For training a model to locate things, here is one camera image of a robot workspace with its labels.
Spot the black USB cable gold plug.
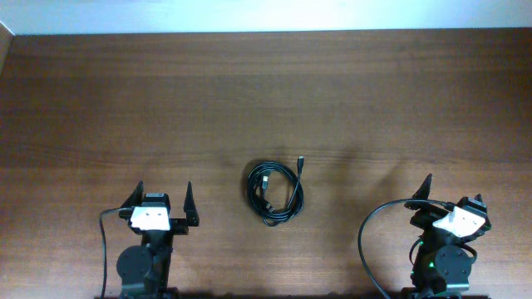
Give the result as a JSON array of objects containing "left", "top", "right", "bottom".
[{"left": 246, "top": 161, "right": 297, "bottom": 221}]

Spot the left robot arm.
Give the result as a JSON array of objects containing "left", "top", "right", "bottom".
[{"left": 116, "top": 182, "right": 200, "bottom": 299}]

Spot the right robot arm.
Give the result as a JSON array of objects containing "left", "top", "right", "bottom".
[{"left": 401, "top": 174, "right": 491, "bottom": 299}]

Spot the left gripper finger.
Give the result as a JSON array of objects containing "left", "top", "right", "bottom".
[
  {"left": 183, "top": 181, "right": 197, "bottom": 220},
  {"left": 121, "top": 180, "right": 144, "bottom": 208}
]

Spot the black USB cable micro plug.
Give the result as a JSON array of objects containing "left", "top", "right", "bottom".
[{"left": 246, "top": 156, "right": 305, "bottom": 227}]

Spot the left camera cable black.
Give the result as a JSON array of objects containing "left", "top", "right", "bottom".
[{"left": 98, "top": 208, "right": 131, "bottom": 299}]

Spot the camera cable black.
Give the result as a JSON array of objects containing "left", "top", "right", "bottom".
[
  {"left": 98, "top": 208, "right": 131, "bottom": 299},
  {"left": 357, "top": 199, "right": 456, "bottom": 299}
]

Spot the right camera cable black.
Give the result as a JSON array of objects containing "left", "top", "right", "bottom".
[{"left": 357, "top": 199, "right": 456, "bottom": 299}]

